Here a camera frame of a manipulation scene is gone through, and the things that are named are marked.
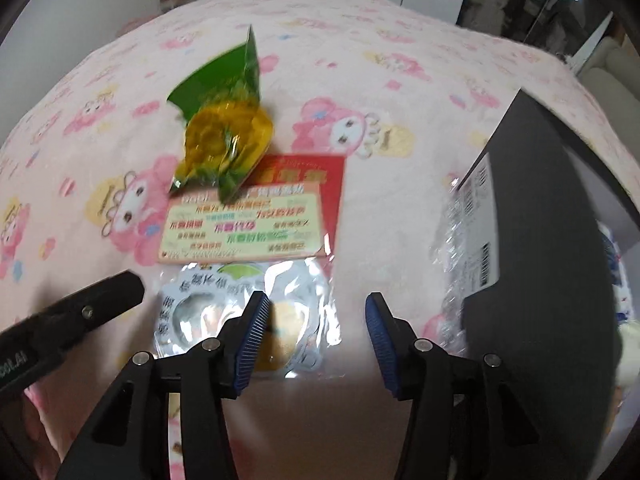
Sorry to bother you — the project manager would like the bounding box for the cartoon figure sticker pack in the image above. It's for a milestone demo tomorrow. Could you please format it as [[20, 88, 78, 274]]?
[[154, 258, 341, 378]]

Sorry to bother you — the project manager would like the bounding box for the pink text card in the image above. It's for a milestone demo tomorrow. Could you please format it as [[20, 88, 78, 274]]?
[[157, 182, 331, 263]]

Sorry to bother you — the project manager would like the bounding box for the green yellow snack packet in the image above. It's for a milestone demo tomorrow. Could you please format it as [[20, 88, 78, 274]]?
[[167, 30, 273, 204]]

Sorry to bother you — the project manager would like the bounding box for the red envelope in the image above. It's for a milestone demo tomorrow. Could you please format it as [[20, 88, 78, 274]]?
[[247, 154, 346, 256]]

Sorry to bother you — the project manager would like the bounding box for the white blue wet wipes pack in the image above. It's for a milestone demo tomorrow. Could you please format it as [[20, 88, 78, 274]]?
[[598, 222, 636, 324]]

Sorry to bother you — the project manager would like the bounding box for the dark grey shoe box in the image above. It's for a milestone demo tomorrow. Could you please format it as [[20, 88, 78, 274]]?
[[458, 92, 639, 479]]

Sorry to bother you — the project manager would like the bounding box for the pink cartoon print blanket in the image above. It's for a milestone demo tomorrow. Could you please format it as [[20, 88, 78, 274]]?
[[1, 0, 639, 479]]

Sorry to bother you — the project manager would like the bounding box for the grey padded headboard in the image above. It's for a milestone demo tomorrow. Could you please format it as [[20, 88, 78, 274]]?
[[578, 37, 639, 158]]

